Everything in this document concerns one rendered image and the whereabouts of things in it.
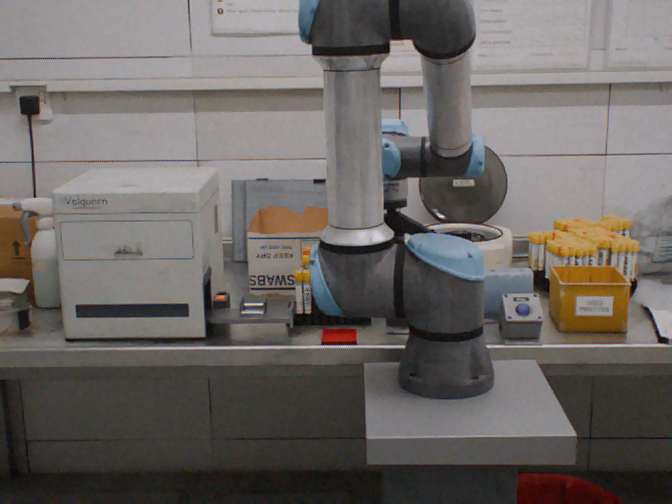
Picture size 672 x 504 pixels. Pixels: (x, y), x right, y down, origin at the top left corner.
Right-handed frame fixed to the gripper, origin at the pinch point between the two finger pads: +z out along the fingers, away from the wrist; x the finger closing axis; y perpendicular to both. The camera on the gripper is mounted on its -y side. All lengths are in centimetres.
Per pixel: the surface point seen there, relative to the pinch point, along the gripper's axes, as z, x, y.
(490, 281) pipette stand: -2.3, -3.3, -18.4
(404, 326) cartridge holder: 4.8, 4.2, -0.8
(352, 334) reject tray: 5.9, 5.5, 9.4
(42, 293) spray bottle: 2, -12, 77
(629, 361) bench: 9.5, 10.7, -42.8
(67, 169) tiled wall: -18, -55, 84
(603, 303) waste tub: 0.1, 4.0, -39.1
